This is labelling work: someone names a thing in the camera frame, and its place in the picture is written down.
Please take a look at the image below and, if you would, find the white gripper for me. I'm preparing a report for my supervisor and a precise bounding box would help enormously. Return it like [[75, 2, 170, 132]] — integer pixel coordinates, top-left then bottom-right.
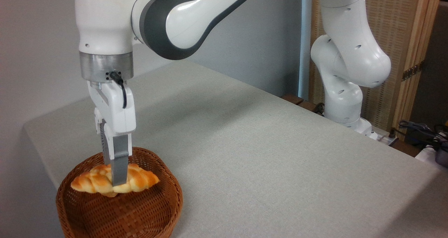
[[87, 80, 137, 187]]

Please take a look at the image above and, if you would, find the long braided bread loaf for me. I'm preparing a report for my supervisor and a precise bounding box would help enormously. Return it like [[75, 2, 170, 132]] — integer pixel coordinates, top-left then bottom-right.
[[70, 163, 160, 196]]

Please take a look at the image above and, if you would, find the brown woven wicker basket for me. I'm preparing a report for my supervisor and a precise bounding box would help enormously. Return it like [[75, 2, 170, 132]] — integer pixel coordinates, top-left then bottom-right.
[[56, 147, 183, 238]]

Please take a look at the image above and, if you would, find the grey tablecloth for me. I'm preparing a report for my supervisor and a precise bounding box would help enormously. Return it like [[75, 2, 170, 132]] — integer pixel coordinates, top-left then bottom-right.
[[24, 61, 448, 238]]

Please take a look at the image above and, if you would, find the white vertical pole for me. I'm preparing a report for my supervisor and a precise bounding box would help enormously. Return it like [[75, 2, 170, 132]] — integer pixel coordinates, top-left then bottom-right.
[[299, 0, 313, 100]]

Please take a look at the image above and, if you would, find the black screen hinge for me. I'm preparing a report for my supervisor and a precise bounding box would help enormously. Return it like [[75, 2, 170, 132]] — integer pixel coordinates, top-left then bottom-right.
[[402, 61, 425, 82]]

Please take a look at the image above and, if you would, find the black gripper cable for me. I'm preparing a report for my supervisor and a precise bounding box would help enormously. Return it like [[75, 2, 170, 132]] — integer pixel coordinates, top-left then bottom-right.
[[110, 71, 127, 109]]

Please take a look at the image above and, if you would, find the black cable bundle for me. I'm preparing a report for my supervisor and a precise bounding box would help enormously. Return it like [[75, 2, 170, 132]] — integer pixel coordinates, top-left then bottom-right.
[[398, 120, 448, 151]]

